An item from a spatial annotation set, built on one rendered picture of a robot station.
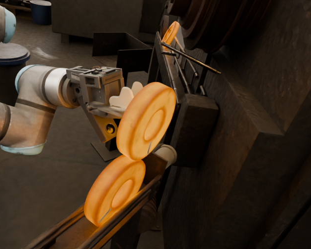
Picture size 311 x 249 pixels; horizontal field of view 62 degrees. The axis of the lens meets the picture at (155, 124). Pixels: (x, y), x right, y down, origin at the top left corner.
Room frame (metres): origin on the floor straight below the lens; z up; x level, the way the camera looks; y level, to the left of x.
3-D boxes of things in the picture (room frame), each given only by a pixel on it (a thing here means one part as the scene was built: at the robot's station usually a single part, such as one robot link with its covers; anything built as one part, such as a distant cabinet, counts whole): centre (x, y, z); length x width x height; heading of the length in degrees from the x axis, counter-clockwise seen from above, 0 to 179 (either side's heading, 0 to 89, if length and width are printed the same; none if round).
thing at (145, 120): (0.43, 0.01, 0.86); 0.16 x 0.03 x 0.16; 154
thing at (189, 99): (0.70, -0.12, 0.68); 0.11 x 0.08 x 0.24; 99
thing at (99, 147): (1.35, 0.27, 0.36); 0.26 x 0.20 x 0.72; 44
